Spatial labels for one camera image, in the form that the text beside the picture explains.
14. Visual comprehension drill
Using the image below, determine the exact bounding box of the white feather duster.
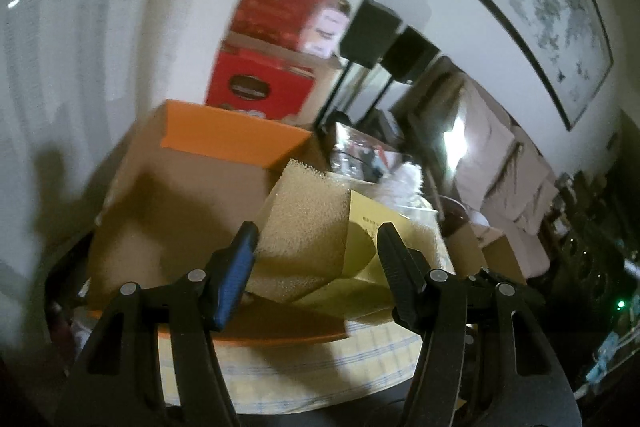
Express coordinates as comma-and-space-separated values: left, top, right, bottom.
372, 161, 425, 209

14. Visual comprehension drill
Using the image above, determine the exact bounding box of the yellow sponge block with label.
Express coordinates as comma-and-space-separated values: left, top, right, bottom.
244, 158, 452, 322

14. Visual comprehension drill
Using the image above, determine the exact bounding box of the brown cardboard box right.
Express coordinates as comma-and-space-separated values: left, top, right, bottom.
445, 222, 526, 285

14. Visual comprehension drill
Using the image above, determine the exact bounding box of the orange cardboard box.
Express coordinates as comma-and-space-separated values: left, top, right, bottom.
88, 101, 346, 346

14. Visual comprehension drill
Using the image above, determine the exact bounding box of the yellow plaid tablecloth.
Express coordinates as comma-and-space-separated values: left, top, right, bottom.
156, 319, 426, 415

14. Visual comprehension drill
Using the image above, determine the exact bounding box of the clear bag of items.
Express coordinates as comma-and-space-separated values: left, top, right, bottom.
324, 122, 413, 183

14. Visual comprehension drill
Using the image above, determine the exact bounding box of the brown cushion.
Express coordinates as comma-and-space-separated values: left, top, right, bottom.
392, 56, 558, 280

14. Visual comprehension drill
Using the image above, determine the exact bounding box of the red collection gift box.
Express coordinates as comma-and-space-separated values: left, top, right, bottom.
205, 44, 314, 120

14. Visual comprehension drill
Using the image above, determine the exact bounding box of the black speaker left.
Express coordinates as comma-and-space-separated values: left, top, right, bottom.
340, 0, 401, 69

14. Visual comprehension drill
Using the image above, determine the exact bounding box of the pink white tissue pack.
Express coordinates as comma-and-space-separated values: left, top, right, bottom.
297, 5, 349, 60

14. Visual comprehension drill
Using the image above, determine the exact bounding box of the red gift bag upper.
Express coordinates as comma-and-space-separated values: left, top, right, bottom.
229, 0, 352, 53

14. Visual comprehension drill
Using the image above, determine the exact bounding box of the framed ink painting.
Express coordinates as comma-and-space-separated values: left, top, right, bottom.
480, 0, 614, 130

